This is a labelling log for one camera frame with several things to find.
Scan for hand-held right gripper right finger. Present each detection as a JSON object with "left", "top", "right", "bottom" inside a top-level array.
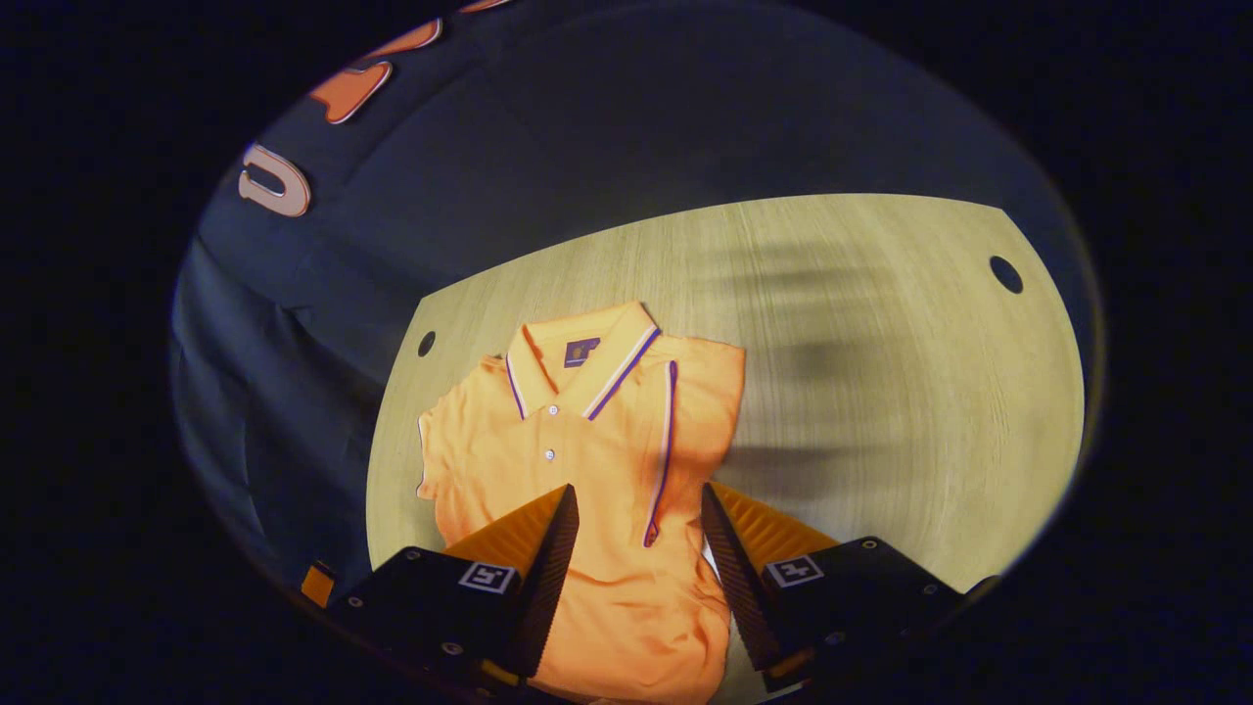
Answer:
[{"left": 701, "top": 482, "right": 970, "bottom": 696}]

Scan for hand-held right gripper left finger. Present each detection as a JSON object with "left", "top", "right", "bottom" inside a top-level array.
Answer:
[{"left": 328, "top": 483, "right": 580, "bottom": 691}]

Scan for orange polo T-shirt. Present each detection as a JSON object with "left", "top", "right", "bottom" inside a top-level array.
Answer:
[{"left": 416, "top": 301, "right": 747, "bottom": 705}]

